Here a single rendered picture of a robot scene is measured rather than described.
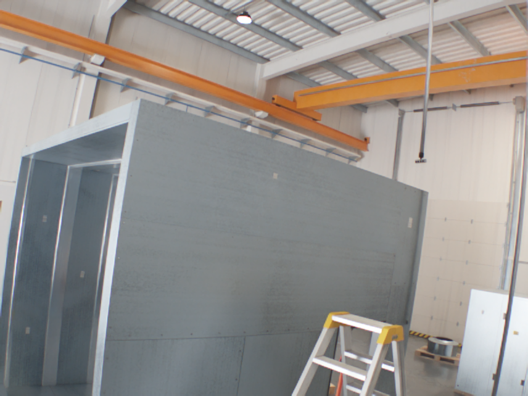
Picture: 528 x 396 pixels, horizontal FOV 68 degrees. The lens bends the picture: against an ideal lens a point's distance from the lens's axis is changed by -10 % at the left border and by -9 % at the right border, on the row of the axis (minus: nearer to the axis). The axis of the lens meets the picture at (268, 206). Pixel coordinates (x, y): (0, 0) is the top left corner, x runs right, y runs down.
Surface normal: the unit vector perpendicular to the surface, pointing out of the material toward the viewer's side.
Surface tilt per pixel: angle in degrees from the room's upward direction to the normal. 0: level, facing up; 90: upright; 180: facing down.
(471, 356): 90
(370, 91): 90
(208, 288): 90
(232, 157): 90
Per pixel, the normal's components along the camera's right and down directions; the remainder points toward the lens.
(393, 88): -0.76, -0.14
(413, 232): 0.64, 0.05
